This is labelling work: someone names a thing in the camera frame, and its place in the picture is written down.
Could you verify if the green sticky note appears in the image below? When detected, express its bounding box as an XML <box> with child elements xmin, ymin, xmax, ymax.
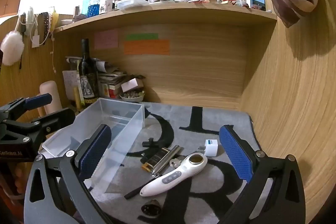
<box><xmin>125</xmin><ymin>33</ymin><xmax>159</xmax><ymax>41</ymax></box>

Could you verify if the white charger plug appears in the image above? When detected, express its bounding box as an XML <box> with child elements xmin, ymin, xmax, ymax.
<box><xmin>197</xmin><ymin>139</ymin><xmax>219</xmax><ymax>157</ymax></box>

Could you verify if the wooden cabinet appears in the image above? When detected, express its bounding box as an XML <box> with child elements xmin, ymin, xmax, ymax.
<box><xmin>0</xmin><ymin>0</ymin><xmax>23</xmax><ymax>19</ymax></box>

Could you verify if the thin black stick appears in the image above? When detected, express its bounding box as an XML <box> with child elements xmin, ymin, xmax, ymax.
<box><xmin>124</xmin><ymin>178</ymin><xmax>155</xmax><ymax>199</ymax></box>

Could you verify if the beige mug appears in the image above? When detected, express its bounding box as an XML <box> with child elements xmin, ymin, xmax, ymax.
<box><xmin>39</xmin><ymin>81</ymin><xmax>62</xmax><ymax>117</ymax></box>

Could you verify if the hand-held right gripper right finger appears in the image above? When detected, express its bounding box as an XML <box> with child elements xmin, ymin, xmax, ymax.
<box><xmin>219</xmin><ymin>124</ymin><xmax>313</xmax><ymax>224</ymax></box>

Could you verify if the pink sticky note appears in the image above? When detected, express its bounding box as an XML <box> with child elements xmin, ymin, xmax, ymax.
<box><xmin>94</xmin><ymin>29</ymin><xmax>118</xmax><ymax>50</ymax></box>

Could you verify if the white note paper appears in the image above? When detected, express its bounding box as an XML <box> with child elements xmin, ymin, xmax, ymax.
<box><xmin>62</xmin><ymin>70</ymin><xmax>80</xmax><ymax>101</ymax></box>

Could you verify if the white bowl of stones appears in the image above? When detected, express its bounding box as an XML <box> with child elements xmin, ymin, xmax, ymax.
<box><xmin>119</xmin><ymin>91</ymin><xmax>145</xmax><ymax>103</ymax></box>

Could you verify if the white handheld massager device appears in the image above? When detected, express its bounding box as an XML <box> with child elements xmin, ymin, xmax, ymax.
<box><xmin>140</xmin><ymin>153</ymin><xmax>208</xmax><ymax>197</ymax></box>

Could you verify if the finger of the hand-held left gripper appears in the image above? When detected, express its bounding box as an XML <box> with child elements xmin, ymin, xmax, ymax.
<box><xmin>0</xmin><ymin>93</ymin><xmax>53</xmax><ymax>121</ymax></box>
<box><xmin>2</xmin><ymin>108</ymin><xmax>76</xmax><ymax>146</ymax></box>

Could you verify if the silver metal tube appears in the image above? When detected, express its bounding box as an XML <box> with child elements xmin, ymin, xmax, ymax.
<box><xmin>151</xmin><ymin>145</ymin><xmax>181</xmax><ymax>178</ymax></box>

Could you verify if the blue glass bottle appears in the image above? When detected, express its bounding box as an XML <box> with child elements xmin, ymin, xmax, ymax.
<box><xmin>88</xmin><ymin>0</ymin><xmax>102</xmax><ymax>18</ymax></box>

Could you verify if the small white box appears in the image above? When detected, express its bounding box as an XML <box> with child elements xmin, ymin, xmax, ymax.
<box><xmin>121</xmin><ymin>78</ymin><xmax>144</xmax><ymax>92</ymax></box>

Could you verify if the grey mat with black letters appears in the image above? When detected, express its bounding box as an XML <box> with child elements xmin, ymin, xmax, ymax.
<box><xmin>87</xmin><ymin>102</ymin><xmax>260</xmax><ymax>224</ymax></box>

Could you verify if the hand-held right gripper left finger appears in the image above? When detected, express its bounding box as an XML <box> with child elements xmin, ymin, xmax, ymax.
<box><xmin>24</xmin><ymin>124</ymin><xmax>113</xmax><ymax>224</ymax></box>

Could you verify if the dark wine bottle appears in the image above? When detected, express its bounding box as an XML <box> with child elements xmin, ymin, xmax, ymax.
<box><xmin>78</xmin><ymin>38</ymin><xmax>100</xmax><ymax>103</ymax></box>

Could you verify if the orange sticky note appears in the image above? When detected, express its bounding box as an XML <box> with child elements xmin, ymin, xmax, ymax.
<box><xmin>123</xmin><ymin>40</ymin><xmax>171</xmax><ymax>56</ymax></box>

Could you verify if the dark round perforated object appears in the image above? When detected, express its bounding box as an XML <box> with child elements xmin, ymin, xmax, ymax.
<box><xmin>141</xmin><ymin>200</ymin><xmax>162</xmax><ymax>218</ymax></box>

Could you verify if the patterned hanging strap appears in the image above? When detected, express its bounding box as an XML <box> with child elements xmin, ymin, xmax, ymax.
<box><xmin>39</xmin><ymin>12</ymin><xmax>50</xmax><ymax>42</ymax></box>

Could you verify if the clear plastic storage box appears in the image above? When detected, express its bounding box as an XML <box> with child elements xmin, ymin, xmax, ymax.
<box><xmin>42</xmin><ymin>98</ymin><xmax>145</xmax><ymax>194</ymax></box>

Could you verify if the white bath pouf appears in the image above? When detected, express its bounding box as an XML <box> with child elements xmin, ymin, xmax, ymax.
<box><xmin>0</xmin><ymin>31</ymin><xmax>24</xmax><ymax>66</ymax></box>

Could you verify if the stack of books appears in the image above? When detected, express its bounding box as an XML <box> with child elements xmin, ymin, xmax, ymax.
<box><xmin>97</xmin><ymin>67</ymin><xmax>126</xmax><ymax>98</ymax></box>

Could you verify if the rolled magazine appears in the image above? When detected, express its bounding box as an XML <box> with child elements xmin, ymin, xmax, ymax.
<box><xmin>92</xmin><ymin>58</ymin><xmax>111</xmax><ymax>74</ymax></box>

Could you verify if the white plastic tray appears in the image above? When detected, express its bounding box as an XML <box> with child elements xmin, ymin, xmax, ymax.
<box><xmin>116</xmin><ymin>0</ymin><xmax>150</xmax><ymax>11</ymax></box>

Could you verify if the white hanging cord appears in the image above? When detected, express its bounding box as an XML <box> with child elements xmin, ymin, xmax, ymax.
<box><xmin>50</xmin><ymin>36</ymin><xmax>57</xmax><ymax>74</ymax></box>

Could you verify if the black gold cosmetic tube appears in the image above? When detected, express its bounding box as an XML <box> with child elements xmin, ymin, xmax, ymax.
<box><xmin>142</xmin><ymin>148</ymin><xmax>170</xmax><ymax>172</ymax></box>

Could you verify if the teal bottle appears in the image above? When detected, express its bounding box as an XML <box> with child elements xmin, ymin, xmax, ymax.
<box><xmin>81</xmin><ymin>0</ymin><xmax>93</xmax><ymax>16</ymax></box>

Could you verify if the white hanging charger cable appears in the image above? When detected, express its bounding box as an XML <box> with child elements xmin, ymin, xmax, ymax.
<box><xmin>26</xmin><ymin>6</ymin><xmax>40</xmax><ymax>49</ymax></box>

